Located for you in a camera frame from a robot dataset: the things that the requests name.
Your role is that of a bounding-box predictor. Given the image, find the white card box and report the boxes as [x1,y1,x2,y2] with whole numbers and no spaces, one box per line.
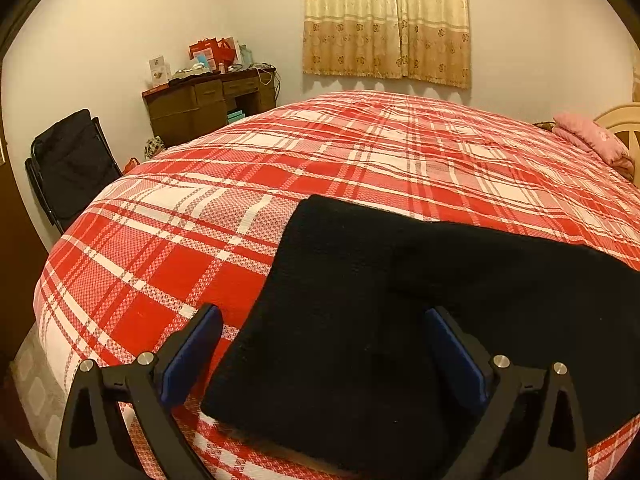
[148,55,172,87]

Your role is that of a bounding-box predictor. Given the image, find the brown wooden door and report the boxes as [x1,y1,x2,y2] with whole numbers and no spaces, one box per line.
[0,150,49,361]

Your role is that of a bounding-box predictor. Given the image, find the pink pillow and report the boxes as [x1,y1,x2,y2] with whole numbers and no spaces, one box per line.
[551,112,635,178]

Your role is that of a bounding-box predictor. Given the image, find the black pants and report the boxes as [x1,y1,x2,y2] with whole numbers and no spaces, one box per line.
[200,194,640,478]

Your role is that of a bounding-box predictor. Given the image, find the black folding chair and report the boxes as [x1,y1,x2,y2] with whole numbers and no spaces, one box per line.
[25,108,123,233]

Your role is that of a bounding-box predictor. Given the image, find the brown wooden desk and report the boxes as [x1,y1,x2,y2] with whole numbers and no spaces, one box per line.
[141,66,277,148]

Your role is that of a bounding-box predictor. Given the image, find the beige window curtain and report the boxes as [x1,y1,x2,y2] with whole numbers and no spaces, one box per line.
[302,0,472,90]

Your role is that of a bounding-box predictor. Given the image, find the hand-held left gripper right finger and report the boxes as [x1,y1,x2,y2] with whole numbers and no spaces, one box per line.
[424,306,590,480]

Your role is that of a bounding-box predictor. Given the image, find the red plaid bed sheet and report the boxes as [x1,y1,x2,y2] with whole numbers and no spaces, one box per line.
[32,90,640,480]

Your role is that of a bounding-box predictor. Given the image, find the red gift bag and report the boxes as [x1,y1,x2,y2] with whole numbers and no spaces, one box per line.
[189,38,236,67]

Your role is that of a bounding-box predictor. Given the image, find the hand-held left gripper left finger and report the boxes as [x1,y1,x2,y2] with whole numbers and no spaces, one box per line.
[56,304,224,480]

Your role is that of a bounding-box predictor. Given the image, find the white cable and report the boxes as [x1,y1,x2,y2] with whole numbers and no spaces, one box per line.
[247,62,282,98]

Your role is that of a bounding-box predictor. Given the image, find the cream wooden headboard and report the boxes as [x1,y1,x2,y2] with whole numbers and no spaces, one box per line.
[594,102,640,183]

